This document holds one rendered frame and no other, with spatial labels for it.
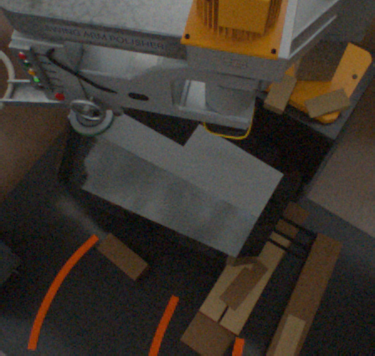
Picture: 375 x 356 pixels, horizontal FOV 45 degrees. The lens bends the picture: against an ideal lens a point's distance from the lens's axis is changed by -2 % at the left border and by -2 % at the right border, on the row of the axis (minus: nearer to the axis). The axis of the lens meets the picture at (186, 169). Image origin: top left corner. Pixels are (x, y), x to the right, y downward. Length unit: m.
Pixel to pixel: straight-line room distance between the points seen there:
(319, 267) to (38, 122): 2.08
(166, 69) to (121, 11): 0.24
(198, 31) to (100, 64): 0.50
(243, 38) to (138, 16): 0.33
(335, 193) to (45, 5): 2.15
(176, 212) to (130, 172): 0.29
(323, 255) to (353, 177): 0.60
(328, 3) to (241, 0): 0.73
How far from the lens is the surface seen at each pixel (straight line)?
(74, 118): 2.28
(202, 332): 2.67
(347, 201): 3.06
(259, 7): 1.14
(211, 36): 1.36
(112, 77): 1.71
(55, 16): 1.51
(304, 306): 2.75
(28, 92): 2.35
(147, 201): 2.22
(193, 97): 1.79
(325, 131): 2.36
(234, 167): 2.12
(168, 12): 1.45
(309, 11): 1.78
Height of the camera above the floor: 2.77
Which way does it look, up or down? 68 degrees down
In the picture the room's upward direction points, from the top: 5 degrees counter-clockwise
